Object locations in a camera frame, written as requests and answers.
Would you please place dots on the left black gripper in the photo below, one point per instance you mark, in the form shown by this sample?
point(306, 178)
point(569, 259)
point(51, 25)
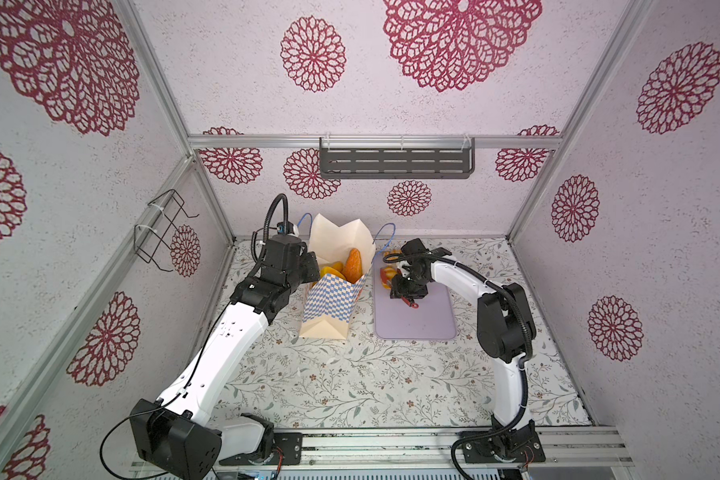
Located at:
point(307, 260)

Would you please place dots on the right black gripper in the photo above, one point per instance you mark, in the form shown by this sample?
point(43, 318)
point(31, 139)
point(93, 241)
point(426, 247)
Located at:
point(397, 289)

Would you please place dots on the red kitchen tongs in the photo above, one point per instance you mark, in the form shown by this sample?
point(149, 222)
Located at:
point(410, 303)

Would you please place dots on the twisted light bread roll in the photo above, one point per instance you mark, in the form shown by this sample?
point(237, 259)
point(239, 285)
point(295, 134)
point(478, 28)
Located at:
point(394, 257)

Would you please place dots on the striped swirl bread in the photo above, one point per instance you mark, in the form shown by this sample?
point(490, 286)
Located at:
point(334, 269)

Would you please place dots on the blue checkered paper bag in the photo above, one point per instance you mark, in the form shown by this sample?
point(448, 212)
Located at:
point(330, 302)

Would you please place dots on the long orange bread loaf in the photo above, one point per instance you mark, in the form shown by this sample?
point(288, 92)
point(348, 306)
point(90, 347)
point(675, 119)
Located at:
point(353, 266)

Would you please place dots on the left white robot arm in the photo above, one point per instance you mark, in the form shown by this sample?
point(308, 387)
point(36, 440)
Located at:
point(172, 432)

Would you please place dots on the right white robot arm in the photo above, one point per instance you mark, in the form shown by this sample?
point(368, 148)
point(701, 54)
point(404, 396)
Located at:
point(504, 326)

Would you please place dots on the lavender tray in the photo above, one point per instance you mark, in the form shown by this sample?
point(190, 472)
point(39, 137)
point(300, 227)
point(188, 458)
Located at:
point(431, 320)

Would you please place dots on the grey wall shelf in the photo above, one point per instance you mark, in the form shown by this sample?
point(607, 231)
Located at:
point(400, 163)

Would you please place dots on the black wire wall rack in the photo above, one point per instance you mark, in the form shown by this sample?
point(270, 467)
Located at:
point(168, 242)

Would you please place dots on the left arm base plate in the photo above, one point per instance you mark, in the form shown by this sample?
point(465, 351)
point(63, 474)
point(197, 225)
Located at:
point(285, 449)

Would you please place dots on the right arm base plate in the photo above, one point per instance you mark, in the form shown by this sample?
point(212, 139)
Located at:
point(518, 445)

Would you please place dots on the aluminium front rail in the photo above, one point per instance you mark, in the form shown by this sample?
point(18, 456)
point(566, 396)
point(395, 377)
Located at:
point(429, 449)

